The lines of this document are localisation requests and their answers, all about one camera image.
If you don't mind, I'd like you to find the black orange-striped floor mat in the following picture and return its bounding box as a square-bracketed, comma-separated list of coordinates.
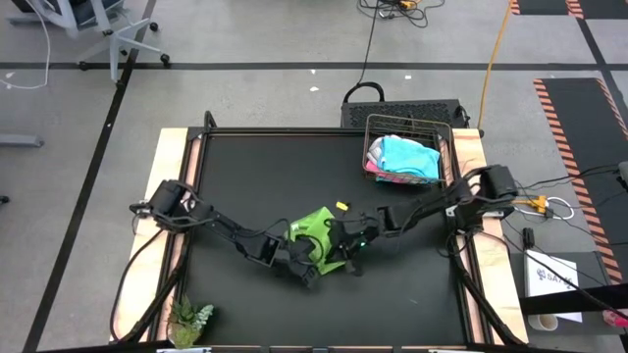
[532, 76, 628, 286]
[508, 0, 628, 21]

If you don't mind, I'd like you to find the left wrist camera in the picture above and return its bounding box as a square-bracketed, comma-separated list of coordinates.
[280, 242, 315, 270]

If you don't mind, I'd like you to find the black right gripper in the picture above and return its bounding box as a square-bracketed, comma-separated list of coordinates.
[326, 215, 382, 277]

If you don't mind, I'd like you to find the black flat bar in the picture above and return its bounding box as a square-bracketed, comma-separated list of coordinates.
[518, 282, 628, 317]

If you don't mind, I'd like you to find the yellow hanging cable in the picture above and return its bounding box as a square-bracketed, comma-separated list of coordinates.
[477, 0, 515, 131]

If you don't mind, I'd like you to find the black metal table frame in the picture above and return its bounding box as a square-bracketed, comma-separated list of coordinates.
[110, 110, 530, 353]

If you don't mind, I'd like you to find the black hanging cable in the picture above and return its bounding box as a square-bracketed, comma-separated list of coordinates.
[356, 0, 382, 87]

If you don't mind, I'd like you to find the wooden table side board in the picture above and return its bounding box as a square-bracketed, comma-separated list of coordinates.
[440, 127, 530, 345]
[108, 126, 191, 344]

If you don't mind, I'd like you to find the black floor cable bundle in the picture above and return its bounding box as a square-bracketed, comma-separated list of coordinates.
[356, 0, 446, 29]

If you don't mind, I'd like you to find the small potted plant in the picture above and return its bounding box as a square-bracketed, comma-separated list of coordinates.
[165, 291, 216, 350]

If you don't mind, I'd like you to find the wire basket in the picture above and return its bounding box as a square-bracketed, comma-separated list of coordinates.
[361, 113, 453, 186]

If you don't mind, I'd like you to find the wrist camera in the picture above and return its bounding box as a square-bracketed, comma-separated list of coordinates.
[280, 242, 315, 270]
[345, 223, 379, 249]

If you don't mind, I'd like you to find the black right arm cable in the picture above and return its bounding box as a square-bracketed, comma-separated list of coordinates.
[326, 211, 389, 246]

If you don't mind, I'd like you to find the light blue microfiber towel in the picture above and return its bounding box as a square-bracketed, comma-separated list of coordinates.
[380, 135, 442, 181]

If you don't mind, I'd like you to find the pink object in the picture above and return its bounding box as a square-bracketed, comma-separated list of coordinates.
[602, 309, 628, 329]

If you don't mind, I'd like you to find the thick black looped cable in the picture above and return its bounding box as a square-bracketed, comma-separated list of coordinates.
[341, 80, 387, 104]

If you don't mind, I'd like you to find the green microfiber towel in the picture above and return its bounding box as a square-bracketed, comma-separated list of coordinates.
[286, 206, 347, 276]

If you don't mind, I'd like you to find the white printed paper sheet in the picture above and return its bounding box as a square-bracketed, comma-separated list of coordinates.
[522, 248, 584, 325]

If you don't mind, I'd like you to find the white cable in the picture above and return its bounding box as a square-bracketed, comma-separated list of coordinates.
[0, 0, 54, 92]
[542, 194, 577, 223]

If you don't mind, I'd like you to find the office chair base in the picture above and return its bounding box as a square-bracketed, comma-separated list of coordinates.
[7, 0, 172, 83]

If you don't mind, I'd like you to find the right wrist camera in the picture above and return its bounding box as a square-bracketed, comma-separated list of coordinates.
[345, 223, 379, 249]

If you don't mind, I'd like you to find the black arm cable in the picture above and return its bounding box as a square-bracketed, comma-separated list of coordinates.
[326, 211, 389, 246]
[235, 218, 328, 269]

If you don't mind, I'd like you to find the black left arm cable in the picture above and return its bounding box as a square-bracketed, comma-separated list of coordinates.
[235, 218, 328, 269]

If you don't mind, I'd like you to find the grey furniture leg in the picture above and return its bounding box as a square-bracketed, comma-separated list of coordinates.
[0, 132, 45, 149]

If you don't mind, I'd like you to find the pink microfiber towel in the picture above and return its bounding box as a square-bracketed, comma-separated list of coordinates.
[365, 159, 418, 185]

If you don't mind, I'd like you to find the yellow power strip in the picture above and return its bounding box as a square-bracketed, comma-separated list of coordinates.
[512, 194, 549, 215]

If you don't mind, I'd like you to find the white cup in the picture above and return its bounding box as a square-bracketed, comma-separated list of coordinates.
[526, 312, 560, 333]

